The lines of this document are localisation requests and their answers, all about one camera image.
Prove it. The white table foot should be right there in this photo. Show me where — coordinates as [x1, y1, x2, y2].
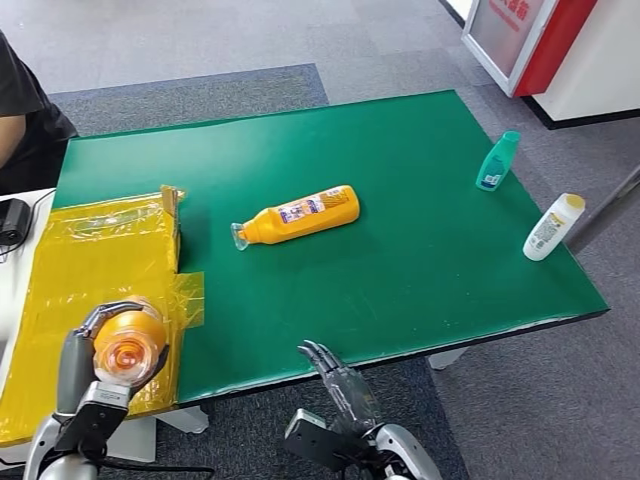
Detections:
[428, 346, 472, 372]
[153, 405, 210, 436]

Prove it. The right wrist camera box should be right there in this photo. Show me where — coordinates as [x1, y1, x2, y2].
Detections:
[284, 408, 375, 473]

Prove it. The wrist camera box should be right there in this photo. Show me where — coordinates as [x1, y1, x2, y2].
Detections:
[284, 408, 375, 473]
[54, 382, 134, 458]

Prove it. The white cabinet with black base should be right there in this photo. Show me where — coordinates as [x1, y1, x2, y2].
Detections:
[522, 0, 640, 131]

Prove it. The person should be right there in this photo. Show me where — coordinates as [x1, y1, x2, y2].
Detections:
[0, 29, 79, 197]

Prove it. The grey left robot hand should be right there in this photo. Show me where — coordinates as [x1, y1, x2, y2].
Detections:
[56, 299, 171, 419]

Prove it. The yellow taped cardboard box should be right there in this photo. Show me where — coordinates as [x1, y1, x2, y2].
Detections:
[0, 185, 205, 447]

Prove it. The black device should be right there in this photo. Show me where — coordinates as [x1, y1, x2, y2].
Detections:
[0, 197, 32, 248]

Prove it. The grey metal pole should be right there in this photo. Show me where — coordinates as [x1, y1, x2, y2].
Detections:
[565, 163, 640, 257]

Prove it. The white bottle with yellow cap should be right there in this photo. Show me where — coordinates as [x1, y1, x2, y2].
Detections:
[522, 192, 586, 262]

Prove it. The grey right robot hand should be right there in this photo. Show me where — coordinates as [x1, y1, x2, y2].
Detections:
[298, 339, 382, 437]

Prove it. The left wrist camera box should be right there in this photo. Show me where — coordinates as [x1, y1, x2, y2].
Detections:
[54, 382, 134, 458]

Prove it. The black device cable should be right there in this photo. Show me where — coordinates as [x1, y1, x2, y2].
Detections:
[0, 188, 56, 264]

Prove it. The orange bottle with clear cap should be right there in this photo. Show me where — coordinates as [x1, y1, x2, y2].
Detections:
[92, 294, 168, 390]
[230, 184, 361, 252]

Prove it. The red and white sign stand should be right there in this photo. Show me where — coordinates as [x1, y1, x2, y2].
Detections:
[460, 0, 599, 99]

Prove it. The green bottle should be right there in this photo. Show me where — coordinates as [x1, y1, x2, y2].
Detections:
[475, 130, 522, 193]

